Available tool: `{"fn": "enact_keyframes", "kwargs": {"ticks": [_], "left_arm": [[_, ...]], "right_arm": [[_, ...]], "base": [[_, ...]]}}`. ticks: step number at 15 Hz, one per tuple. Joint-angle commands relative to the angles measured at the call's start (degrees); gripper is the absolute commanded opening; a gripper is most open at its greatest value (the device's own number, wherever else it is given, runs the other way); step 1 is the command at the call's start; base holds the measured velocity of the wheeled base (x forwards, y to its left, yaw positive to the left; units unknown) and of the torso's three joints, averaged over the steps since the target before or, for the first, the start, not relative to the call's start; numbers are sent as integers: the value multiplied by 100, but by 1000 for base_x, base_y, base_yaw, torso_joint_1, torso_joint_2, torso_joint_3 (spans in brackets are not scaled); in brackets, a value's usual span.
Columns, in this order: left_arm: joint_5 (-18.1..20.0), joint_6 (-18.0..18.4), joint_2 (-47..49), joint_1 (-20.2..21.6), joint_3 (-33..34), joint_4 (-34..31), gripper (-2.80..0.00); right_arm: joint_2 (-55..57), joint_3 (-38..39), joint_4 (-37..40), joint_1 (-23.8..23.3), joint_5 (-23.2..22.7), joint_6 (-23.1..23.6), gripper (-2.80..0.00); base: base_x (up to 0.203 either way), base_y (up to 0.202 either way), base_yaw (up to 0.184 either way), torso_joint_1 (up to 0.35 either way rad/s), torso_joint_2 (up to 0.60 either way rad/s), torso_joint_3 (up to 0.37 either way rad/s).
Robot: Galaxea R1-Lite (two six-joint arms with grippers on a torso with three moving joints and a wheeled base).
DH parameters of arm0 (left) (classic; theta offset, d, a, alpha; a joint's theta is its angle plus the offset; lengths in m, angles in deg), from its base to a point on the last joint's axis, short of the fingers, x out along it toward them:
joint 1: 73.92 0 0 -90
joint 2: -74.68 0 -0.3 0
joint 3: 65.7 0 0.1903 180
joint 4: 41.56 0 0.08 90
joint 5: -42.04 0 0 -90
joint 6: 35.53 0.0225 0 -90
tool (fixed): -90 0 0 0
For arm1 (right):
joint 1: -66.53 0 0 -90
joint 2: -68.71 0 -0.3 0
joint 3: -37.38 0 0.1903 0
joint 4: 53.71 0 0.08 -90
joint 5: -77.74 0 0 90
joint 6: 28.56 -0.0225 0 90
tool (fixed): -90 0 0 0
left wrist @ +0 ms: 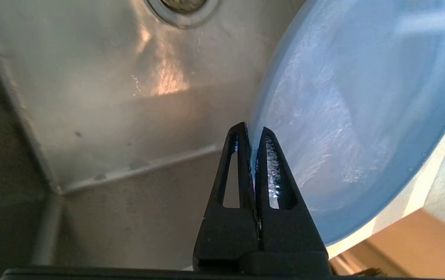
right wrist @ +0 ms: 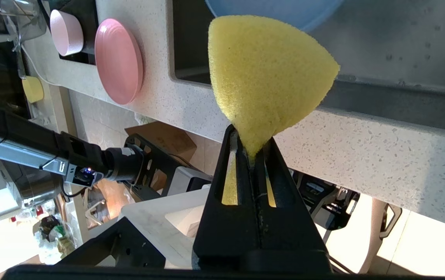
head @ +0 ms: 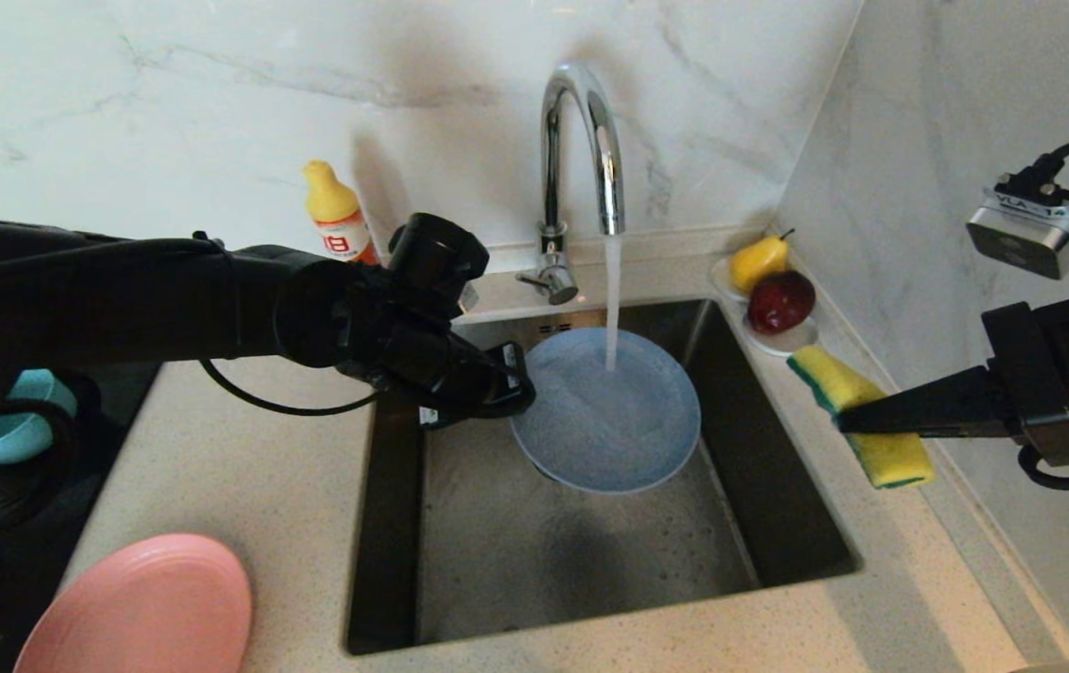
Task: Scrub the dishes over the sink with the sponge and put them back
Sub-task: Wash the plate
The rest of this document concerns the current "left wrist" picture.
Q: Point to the round metal drain strainer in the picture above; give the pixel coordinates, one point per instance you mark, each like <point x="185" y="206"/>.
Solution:
<point x="183" y="11"/>

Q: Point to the brown cardboard box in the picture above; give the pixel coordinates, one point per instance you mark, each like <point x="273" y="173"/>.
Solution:
<point x="413" y="245"/>

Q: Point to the stainless steel sink basin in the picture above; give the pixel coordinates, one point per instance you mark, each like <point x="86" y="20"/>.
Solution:
<point x="109" y="116"/>

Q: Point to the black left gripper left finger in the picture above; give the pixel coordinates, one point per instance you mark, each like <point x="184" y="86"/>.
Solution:
<point x="224" y="237"/>

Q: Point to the blue plate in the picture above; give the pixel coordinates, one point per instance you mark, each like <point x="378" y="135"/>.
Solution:
<point x="362" y="116"/>

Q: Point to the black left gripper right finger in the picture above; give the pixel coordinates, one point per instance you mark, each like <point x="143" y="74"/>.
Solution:
<point x="292" y="237"/>

